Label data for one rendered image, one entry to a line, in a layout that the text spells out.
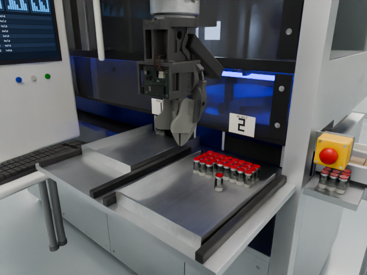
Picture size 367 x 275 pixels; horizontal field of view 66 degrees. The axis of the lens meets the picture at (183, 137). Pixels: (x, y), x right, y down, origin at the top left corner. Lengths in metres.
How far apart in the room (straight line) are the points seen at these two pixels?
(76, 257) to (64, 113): 0.95
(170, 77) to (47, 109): 1.00
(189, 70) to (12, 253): 1.88
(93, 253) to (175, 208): 1.32
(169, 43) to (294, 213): 0.63
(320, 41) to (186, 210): 0.50
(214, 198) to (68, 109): 0.90
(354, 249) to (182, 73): 1.91
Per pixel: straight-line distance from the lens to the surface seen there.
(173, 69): 0.41
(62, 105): 1.40
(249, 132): 0.85
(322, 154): 0.76
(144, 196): 0.74
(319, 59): 0.76
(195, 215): 0.67
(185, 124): 0.48
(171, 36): 0.44
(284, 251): 0.98
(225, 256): 0.58
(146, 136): 1.16
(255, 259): 1.06
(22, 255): 2.12
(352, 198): 0.85
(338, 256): 2.09
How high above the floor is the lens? 1.27
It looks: 20 degrees down
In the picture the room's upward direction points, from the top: straight up
